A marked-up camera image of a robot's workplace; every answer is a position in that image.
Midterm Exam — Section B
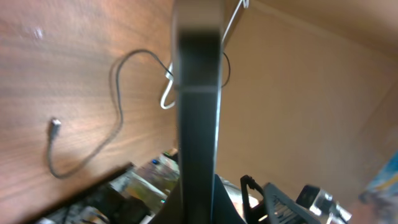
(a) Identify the black charging cable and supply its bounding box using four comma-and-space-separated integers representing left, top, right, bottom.
46, 49, 231, 180

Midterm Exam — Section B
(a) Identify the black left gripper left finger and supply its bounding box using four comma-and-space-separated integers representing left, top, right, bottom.
149, 181, 183, 224

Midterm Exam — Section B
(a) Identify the smartphone with blue screen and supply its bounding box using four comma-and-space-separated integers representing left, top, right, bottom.
172, 0, 224, 223

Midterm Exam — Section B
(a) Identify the white power strip cord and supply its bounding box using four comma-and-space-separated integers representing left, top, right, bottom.
160, 0, 250, 110

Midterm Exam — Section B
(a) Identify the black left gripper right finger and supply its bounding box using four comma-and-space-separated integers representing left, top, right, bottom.
213, 174, 245, 224

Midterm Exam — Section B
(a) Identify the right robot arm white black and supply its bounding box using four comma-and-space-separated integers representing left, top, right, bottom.
240, 175, 352, 224

